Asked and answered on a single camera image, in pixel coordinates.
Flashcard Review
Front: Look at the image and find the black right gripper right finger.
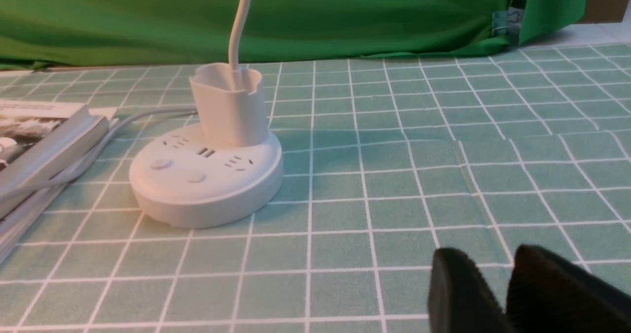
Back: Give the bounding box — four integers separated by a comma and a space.
506, 244, 631, 333

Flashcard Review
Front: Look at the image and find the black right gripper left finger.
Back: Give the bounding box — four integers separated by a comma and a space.
427, 247, 516, 333

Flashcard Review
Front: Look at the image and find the white desk lamp with sockets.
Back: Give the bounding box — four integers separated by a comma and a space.
129, 0, 284, 229

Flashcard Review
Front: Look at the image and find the green checkered tablecloth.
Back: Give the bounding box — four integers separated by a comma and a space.
0, 43, 631, 333

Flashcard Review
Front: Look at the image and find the metal binder clip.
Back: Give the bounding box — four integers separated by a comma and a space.
491, 7, 524, 37

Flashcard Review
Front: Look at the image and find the brown cardboard box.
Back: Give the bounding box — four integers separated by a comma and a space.
577, 0, 630, 25

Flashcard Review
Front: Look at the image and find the white self-driving textbook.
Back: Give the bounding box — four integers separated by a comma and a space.
0, 100, 118, 219

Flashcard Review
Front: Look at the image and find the bottom book in stack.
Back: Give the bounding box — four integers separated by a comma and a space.
0, 185, 65, 262

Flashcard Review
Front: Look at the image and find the green backdrop cloth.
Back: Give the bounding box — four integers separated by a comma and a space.
0, 0, 586, 70

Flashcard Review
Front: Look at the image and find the white lamp power cable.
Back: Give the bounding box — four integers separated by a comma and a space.
0, 105, 199, 203

